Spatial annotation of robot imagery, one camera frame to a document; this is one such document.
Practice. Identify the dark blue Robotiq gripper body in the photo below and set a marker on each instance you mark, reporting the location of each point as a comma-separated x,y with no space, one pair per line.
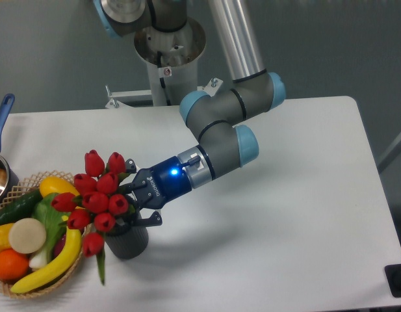
154,187

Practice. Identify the purple red radish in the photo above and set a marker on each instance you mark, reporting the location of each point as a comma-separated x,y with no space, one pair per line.
59,246

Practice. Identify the woven wicker basket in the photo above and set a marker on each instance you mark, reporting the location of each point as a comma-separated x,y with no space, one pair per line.
27,185

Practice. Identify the green cucumber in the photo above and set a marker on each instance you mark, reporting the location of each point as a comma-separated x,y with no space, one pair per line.
20,208

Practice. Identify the yellow banana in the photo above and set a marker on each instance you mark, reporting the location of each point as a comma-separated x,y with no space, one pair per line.
55,268

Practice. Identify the beige round slice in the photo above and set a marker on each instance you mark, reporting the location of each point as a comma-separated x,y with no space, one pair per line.
27,235

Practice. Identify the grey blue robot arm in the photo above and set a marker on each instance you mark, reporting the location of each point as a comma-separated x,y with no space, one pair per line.
224,143

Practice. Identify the orange fruit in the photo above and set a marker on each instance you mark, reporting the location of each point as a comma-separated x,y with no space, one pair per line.
13,265

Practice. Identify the blue handled saucepan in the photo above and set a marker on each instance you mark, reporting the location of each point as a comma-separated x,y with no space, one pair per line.
8,178

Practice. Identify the black device at table edge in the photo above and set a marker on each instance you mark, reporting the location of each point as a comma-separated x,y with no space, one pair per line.
393,275

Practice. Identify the green bok choy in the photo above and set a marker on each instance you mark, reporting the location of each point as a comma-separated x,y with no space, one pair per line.
50,218

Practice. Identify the yellow bell pepper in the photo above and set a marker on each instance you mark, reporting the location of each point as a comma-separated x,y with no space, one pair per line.
4,233

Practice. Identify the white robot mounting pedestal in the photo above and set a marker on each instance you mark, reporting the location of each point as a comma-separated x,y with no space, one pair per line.
171,59

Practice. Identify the red tulip bouquet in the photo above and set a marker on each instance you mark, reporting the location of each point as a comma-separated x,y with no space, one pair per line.
99,202

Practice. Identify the white frame at right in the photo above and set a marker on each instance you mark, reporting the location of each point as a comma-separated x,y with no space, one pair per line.
390,154

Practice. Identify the dark grey ribbed vase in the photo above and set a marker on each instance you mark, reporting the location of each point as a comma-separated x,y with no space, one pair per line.
125,240

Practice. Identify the yellow lemon squash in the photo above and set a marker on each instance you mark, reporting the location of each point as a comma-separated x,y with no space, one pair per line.
65,191

